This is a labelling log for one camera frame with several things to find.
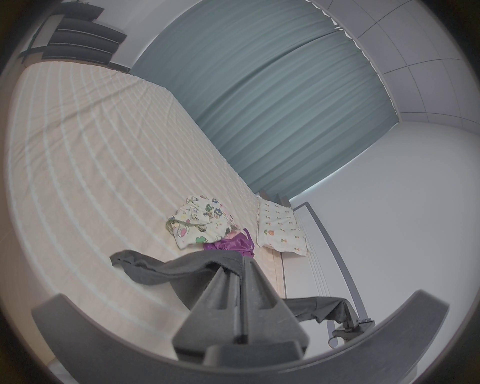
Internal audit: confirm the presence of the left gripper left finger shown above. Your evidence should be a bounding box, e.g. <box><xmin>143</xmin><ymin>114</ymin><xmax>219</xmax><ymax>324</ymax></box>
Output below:
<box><xmin>172</xmin><ymin>267</ymin><xmax>242</xmax><ymax>367</ymax></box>

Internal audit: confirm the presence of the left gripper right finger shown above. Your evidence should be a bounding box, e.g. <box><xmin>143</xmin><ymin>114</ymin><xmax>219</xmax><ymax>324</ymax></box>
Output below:
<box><xmin>242</xmin><ymin>258</ymin><xmax>310</xmax><ymax>367</ymax></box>

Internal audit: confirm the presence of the black T-shirt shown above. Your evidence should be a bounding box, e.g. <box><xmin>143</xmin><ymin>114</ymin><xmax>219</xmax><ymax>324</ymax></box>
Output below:
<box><xmin>110</xmin><ymin>249</ymin><xmax>357</xmax><ymax>325</ymax></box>

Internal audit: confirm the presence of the bed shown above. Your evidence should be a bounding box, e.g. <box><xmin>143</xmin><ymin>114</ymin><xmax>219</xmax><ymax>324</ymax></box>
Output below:
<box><xmin>3</xmin><ymin>60</ymin><xmax>370</xmax><ymax>372</ymax></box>

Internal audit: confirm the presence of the purple garment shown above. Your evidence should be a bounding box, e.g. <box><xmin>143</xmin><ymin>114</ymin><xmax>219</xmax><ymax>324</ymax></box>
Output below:
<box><xmin>203</xmin><ymin>229</ymin><xmax>256</xmax><ymax>259</ymax></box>

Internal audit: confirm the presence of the white printed pillow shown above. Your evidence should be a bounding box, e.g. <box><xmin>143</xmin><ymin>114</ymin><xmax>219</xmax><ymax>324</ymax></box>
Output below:
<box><xmin>256</xmin><ymin>197</ymin><xmax>312</xmax><ymax>258</ymax></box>

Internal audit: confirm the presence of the white printed pyjama top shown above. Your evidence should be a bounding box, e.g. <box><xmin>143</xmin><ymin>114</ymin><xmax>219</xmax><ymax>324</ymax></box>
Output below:
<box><xmin>166</xmin><ymin>195</ymin><xmax>235</xmax><ymax>250</ymax></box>

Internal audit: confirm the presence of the blue-green curtain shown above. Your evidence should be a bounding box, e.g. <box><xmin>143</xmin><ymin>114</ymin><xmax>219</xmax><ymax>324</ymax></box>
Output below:
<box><xmin>187</xmin><ymin>28</ymin><xmax>400</xmax><ymax>201</ymax></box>
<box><xmin>129</xmin><ymin>0</ymin><xmax>338</xmax><ymax>118</ymax></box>

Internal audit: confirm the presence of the black chest of drawers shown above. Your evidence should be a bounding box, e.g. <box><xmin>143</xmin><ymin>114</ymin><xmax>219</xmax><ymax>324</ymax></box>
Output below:
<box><xmin>41</xmin><ymin>0</ymin><xmax>127</xmax><ymax>72</ymax></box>

